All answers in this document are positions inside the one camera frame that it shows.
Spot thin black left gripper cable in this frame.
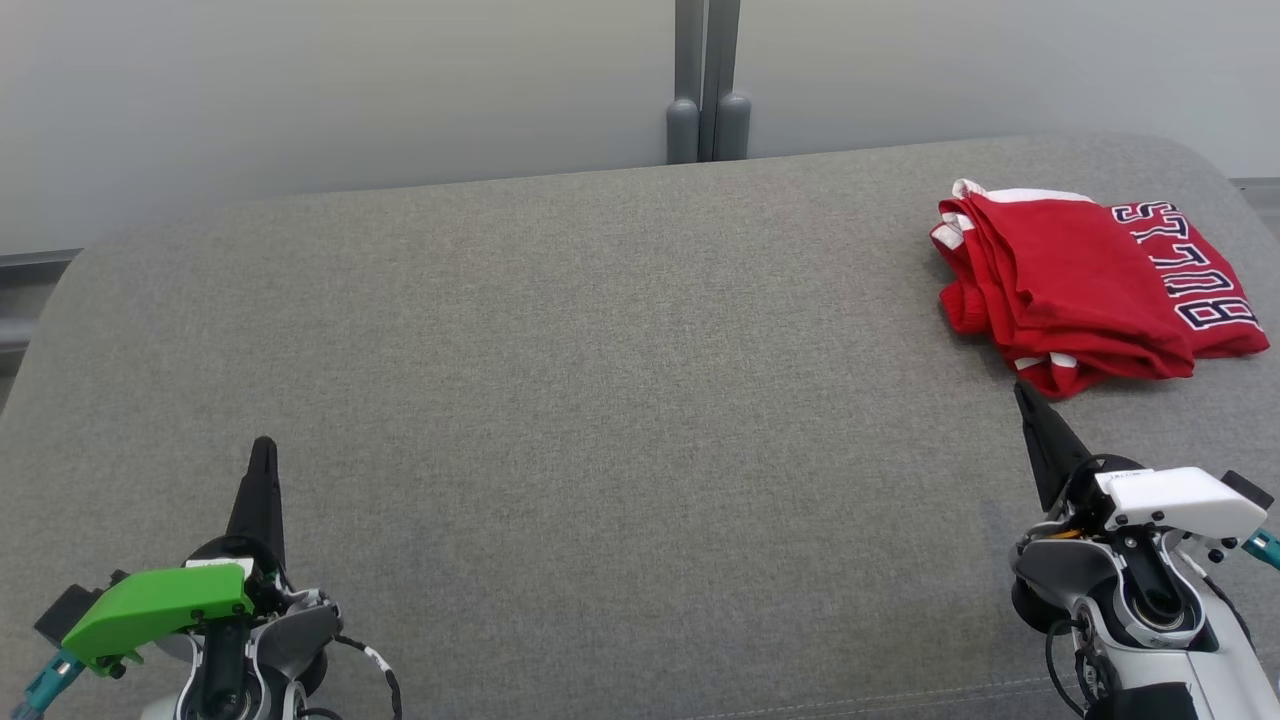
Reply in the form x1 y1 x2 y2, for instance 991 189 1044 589
330 635 403 720

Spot teal left camera connector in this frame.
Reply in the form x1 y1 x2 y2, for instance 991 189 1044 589
10 650 86 720

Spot grey metal frame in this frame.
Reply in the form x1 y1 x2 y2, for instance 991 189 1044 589
0 250 81 351

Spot grey metal partition post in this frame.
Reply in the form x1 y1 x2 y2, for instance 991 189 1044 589
667 0 753 164

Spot red white basketball shirt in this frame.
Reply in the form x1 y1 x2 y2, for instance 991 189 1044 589
930 178 1271 399

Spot thin black right gripper cable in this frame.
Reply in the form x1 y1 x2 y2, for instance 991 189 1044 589
1045 618 1101 713

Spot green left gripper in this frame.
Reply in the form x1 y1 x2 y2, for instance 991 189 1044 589
62 436 293 677

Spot red shorts with white stripe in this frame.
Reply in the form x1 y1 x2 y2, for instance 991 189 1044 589
940 190 1198 383

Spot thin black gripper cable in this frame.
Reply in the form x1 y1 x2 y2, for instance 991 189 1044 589
330 635 403 720
1045 618 1101 713

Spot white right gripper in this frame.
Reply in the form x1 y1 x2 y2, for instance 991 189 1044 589
1014 380 1270 547

